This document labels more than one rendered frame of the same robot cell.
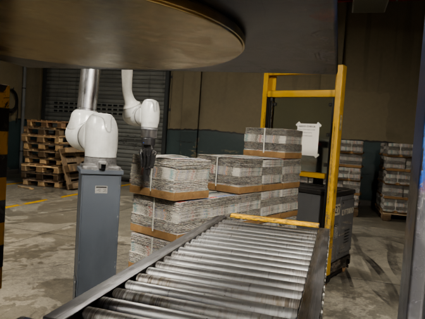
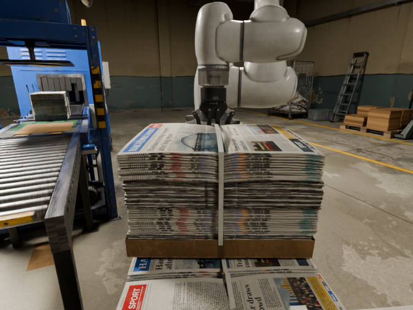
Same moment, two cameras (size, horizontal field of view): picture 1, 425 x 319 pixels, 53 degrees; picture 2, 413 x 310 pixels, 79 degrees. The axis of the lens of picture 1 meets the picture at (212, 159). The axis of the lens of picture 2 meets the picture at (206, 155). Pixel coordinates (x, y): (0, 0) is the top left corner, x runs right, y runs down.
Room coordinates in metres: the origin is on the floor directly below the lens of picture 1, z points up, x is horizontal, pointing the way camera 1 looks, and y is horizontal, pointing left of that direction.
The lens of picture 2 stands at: (2.93, -0.14, 1.18)
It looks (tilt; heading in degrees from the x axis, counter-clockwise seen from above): 17 degrees down; 140
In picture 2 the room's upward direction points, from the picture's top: straight up
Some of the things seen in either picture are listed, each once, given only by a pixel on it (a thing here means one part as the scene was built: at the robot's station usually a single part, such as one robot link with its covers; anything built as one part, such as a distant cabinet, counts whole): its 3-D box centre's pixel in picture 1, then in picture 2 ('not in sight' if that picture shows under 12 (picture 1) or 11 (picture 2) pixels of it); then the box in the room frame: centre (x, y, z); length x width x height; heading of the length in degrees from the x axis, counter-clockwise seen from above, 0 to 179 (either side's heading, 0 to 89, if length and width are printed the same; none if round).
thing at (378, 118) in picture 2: not in sight; (376, 120); (1.06, 6.63, 0.28); 1.20 x 0.83 x 0.57; 164
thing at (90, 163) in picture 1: (100, 162); (209, 117); (2.13, 0.55, 1.03); 0.22 x 0.18 x 0.06; 22
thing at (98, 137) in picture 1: (100, 134); (216, 83); (2.15, 0.57, 1.17); 0.18 x 0.16 x 0.22; 42
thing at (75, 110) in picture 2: not in sight; (60, 115); (-0.63, 0.48, 0.75); 1.53 x 0.64 x 0.10; 164
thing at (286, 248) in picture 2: (156, 188); (260, 212); (2.59, 0.33, 0.86); 0.29 x 0.16 x 0.04; 140
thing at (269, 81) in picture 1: (264, 164); not in sight; (4.01, -0.48, 0.97); 0.09 x 0.09 x 1.75; 53
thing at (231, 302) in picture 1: (207, 304); (31, 147); (1.06, -0.01, 0.77); 0.47 x 0.05 x 0.05; 74
